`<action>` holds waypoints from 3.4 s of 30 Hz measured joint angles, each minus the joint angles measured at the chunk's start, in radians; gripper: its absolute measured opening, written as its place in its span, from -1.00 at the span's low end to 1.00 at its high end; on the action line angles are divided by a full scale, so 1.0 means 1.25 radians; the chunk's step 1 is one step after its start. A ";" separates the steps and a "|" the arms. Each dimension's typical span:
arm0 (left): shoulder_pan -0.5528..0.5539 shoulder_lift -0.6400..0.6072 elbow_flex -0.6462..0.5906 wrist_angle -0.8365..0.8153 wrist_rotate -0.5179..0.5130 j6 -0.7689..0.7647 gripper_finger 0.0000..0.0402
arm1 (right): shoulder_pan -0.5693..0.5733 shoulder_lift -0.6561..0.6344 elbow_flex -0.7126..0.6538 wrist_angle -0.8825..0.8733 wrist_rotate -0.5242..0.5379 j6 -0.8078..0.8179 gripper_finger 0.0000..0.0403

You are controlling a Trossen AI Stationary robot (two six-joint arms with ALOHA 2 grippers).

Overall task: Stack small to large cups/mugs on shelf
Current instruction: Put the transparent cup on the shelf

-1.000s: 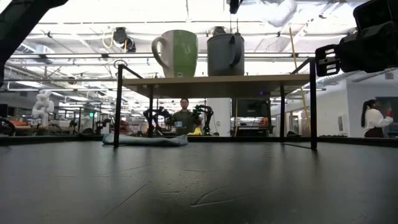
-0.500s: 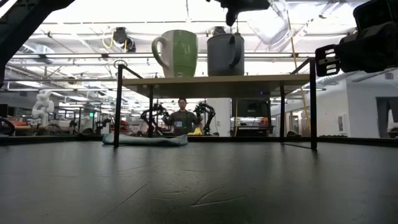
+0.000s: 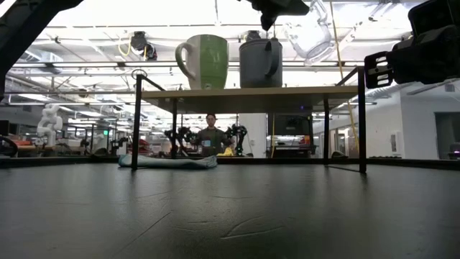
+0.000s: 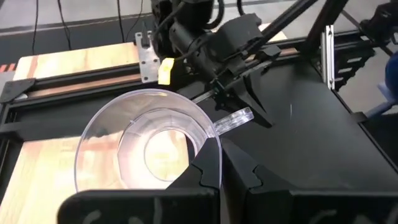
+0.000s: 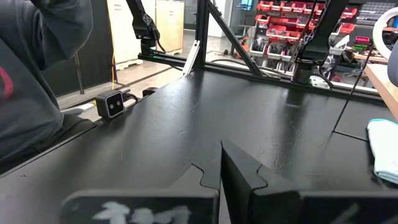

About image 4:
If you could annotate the clear plastic cup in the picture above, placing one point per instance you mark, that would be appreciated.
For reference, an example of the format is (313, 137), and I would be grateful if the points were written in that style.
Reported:
(124, 124)

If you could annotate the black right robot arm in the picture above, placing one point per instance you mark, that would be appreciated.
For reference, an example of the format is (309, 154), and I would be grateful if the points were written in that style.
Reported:
(192, 12)

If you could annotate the wooden table side panel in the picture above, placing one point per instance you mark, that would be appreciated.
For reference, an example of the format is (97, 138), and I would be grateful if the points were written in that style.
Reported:
(77, 59)

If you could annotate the black aluminium table frame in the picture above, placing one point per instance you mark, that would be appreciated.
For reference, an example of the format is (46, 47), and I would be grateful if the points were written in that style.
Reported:
(17, 90)

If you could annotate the silver aluminium post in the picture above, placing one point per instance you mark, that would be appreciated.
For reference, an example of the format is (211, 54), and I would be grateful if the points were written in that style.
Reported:
(328, 56)

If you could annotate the blue plastic object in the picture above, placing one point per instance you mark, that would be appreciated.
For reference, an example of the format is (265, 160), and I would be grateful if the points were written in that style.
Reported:
(392, 74)

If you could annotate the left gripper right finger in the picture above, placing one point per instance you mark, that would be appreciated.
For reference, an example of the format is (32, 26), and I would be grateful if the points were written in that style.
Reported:
(242, 186)

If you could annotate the silver mounting plate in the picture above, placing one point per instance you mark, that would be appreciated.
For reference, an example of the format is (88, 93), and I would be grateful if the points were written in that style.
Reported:
(147, 62)

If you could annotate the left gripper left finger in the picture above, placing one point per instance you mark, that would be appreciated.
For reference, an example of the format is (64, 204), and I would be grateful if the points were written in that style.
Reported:
(205, 174)

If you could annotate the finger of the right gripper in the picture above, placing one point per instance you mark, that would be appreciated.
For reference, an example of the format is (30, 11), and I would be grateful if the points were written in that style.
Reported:
(225, 95)
(255, 99)

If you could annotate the yellow tape tag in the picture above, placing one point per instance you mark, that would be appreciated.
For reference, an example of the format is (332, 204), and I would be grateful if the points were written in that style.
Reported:
(166, 71)

